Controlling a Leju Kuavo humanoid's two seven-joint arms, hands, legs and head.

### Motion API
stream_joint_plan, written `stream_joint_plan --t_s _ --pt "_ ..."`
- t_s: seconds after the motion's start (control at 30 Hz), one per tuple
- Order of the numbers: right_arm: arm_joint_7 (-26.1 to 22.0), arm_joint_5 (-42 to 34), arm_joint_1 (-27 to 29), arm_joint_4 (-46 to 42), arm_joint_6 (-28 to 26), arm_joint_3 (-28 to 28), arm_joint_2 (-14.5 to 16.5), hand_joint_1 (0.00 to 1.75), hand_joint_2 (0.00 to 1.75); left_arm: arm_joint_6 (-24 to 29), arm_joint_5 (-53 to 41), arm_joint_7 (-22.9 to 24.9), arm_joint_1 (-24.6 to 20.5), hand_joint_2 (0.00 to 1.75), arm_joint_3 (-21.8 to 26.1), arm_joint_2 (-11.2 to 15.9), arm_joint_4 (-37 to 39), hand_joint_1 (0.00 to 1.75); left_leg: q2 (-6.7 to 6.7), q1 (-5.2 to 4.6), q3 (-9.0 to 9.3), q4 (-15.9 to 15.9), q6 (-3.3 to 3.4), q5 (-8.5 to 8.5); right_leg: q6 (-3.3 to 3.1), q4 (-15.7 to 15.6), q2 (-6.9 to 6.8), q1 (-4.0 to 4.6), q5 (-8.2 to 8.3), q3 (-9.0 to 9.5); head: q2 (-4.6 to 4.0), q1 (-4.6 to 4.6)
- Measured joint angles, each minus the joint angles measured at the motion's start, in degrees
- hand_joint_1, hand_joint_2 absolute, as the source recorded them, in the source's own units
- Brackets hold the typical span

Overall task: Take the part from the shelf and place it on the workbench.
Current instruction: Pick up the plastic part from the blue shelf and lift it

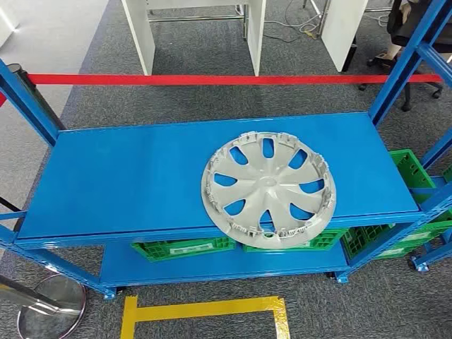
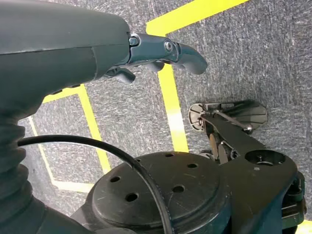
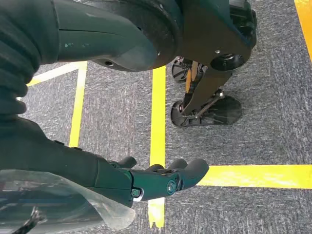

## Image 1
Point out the red barrier belt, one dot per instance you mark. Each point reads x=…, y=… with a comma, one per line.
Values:
x=211, y=79

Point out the white desk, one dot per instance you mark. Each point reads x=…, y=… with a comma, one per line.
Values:
x=256, y=32

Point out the grey plastic wheel cover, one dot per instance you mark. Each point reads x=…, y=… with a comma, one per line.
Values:
x=268, y=187

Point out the blue metal shelf rack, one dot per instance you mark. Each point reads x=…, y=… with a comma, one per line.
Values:
x=124, y=178
x=438, y=252

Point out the white desk panel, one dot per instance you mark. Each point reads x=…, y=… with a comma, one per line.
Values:
x=340, y=32

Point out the chrome barrier stanchion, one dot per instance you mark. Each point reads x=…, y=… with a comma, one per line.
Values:
x=38, y=100
x=53, y=313

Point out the person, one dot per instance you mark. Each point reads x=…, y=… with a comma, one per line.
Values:
x=388, y=52

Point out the dark barrier stanchion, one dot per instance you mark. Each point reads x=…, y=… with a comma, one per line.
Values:
x=8, y=204

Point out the yellow floor tape square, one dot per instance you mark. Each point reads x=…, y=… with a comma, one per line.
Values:
x=204, y=309

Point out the black office chair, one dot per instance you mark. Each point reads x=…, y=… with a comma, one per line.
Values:
x=406, y=96

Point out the green plastic crate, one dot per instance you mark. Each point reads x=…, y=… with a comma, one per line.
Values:
x=410, y=170
x=324, y=241
x=448, y=174
x=183, y=248

